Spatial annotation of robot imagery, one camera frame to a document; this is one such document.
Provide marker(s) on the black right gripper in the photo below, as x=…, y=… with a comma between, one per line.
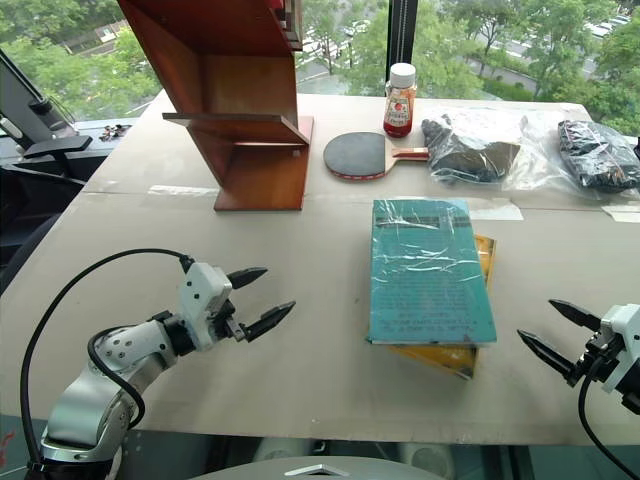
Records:
x=595, y=357

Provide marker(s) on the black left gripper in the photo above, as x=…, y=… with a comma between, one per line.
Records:
x=226, y=320

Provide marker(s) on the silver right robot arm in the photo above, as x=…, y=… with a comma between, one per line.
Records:
x=632, y=400

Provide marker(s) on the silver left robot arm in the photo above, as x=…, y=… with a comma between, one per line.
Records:
x=110, y=367

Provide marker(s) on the yellow book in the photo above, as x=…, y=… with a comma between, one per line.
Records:
x=450, y=357

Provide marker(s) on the teal plastic-wrapped book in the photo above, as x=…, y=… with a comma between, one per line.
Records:
x=427, y=272

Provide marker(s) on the brown wooden bookshelf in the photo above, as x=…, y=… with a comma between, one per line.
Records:
x=240, y=100

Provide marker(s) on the black table tennis paddle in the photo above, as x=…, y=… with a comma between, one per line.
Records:
x=360, y=155

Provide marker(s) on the bagged black fabric bundle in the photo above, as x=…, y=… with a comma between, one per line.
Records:
x=597, y=155

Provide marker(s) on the bagged black gloves with card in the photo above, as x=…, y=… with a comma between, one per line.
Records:
x=470, y=152

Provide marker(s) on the small dark objects on ledge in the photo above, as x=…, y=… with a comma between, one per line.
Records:
x=113, y=131

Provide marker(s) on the red sauce bottle white cap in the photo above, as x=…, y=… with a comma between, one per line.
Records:
x=400, y=102

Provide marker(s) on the black office chair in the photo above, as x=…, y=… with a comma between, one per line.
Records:
x=35, y=160

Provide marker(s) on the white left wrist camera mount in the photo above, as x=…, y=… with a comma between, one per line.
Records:
x=200, y=305

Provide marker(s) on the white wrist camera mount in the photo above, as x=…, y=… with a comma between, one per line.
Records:
x=620, y=345
x=200, y=305

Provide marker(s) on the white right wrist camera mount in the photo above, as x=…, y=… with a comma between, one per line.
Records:
x=620, y=345

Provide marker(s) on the black window frame post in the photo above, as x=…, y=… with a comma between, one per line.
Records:
x=400, y=35

